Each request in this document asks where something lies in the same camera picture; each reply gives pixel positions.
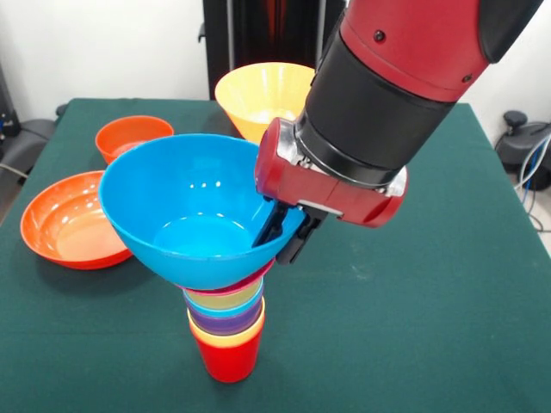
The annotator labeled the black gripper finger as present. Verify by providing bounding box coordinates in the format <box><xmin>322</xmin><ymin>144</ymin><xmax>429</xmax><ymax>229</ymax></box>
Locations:
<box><xmin>275</xmin><ymin>207</ymin><xmax>329</xmax><ymax>266</ymax></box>
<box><xmin>251</xmin><ymin>201</ymin><xmax>290</xmax><ymax>248</ymax></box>

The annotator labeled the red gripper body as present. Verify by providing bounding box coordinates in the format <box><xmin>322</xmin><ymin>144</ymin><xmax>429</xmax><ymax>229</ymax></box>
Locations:
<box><xmin>253</xmin><ymin>118</ymin><xmax>409</xmax><ymax>229</ymax></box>

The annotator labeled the pink bowl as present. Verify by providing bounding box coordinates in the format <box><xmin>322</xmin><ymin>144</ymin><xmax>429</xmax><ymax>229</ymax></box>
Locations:
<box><xmin>180</xmin><ymin>256</ymin><xmax>276</xmax><ymax>296</ymax></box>

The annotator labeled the translucent yellow cup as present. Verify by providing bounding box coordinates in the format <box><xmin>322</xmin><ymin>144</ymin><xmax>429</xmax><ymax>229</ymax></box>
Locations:
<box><xmin>183</xmin><ymin>277</ymin><xmax>264</xmax><ymax>310</ymax></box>

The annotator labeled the blue cup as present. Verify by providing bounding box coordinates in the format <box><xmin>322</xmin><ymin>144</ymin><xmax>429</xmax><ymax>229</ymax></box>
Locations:
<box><xmin>183</xmin><ymin>290</ymin><xmax>265</xmax><ymax>317</ymax></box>

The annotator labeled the large blue bowl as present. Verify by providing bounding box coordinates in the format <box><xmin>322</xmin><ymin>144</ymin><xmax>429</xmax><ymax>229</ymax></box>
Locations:
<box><xmin>98</xmin><ymin>133</ymin><xmax>307</xmax><ymax>291</ymax></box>

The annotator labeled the purple cup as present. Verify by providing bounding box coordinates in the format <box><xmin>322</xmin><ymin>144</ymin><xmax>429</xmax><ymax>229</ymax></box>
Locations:
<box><xmin>184</xmin><ymin>299</ymin><xmax>265</xmax><ymax>337</ymax></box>

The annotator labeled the orange-yellow cup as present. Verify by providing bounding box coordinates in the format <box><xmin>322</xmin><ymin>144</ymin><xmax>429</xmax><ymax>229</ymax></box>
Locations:
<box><xmin>189</xmin><ymin>318</ymin><xmax>266</xmax><ymax>348</ymax></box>

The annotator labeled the red cup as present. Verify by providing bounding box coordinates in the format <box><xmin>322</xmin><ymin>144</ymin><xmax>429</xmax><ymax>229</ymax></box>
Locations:
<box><xmin>195</xmin><ymin>330</ymin><xmax>264</xmax><ymax>384</ymax></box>

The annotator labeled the dark green table cloth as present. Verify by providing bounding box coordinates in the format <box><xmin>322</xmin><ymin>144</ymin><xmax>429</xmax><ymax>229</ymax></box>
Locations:
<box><xmin>0</xmin><ymin>97</ymin><xmax>551</xmax><ymax>413</ymax></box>

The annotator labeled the large yellow bowl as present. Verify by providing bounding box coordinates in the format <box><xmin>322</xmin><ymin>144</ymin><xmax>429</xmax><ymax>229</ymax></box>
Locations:
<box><xmin>214</xmin><ymin>62</ymin><xmax>316</xmax><ymax>145</ymax></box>

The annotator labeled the small orange bowl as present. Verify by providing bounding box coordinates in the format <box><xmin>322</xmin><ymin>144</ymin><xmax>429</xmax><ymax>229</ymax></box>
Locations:
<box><xmin>95</xmin><ymin>114</ymin><xmax>175</xmax><ymax>165</ymax></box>

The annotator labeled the black stand base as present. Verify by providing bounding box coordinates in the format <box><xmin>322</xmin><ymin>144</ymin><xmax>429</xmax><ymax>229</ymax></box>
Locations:
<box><xmin>494</xmin><ymin>110</ymin><xmax>551</xmax><ymax>193</ymax></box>

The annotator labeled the large shallow orange bowl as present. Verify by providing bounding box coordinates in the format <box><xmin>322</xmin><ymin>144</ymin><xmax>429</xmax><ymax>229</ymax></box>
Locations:
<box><xmin>20</xmin><ymin>170</ymin><xmax>134</xmax><ymax>271</ymax></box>

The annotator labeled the grey stand base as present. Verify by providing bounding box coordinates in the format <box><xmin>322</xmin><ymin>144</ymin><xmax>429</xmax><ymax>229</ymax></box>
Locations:
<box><xmin>0</xmin><ymin>118</ymin><xmax>57</xmax><ymax>177</ymax></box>

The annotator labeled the black equipment rack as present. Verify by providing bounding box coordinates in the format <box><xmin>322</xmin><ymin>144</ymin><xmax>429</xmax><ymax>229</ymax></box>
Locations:
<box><xmin>0</xmin><ymin>59</ymin><xmax>21</xmax><ymax>150</ymax></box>

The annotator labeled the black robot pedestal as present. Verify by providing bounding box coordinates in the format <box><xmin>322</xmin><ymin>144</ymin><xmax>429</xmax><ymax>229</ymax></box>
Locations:
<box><xmin>198</xmin><ymin>0</ymin><xmax>352</xmax><ymax>101</ymax></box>

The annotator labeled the blue cable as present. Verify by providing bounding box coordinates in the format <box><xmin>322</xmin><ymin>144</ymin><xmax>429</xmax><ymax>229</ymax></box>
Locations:
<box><xmin>514</xmin><ymin>133</ymin><xmax>551</xmax><ymax>233</ymax></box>

